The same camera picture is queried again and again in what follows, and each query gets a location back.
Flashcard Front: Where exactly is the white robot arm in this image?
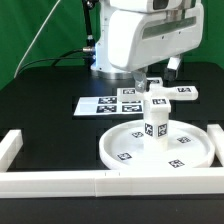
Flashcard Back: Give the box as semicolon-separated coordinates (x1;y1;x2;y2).
91;0;204;91

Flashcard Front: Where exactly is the white cable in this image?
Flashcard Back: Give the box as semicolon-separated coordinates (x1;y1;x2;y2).
13;0;63;78

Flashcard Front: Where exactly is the white tag sheet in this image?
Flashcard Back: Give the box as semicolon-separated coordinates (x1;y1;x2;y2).
74;96;143;116

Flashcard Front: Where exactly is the white cross-shaped table base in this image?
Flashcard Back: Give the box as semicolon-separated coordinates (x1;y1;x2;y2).
117;77;198;113

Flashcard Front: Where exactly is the black cable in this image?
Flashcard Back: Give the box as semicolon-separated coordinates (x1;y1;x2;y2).
13;0;98;79

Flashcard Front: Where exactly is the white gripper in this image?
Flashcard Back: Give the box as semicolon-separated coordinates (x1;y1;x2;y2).
108;2;204;93

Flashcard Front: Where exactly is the white round table top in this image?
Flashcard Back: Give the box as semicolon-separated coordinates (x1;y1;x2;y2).
99;120;215;171

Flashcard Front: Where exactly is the white front fence rail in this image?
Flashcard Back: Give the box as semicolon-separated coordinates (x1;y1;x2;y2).
0;168;224;198

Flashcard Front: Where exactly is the white left fence rail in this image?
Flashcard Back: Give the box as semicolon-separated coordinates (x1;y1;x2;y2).
0;129;23;172

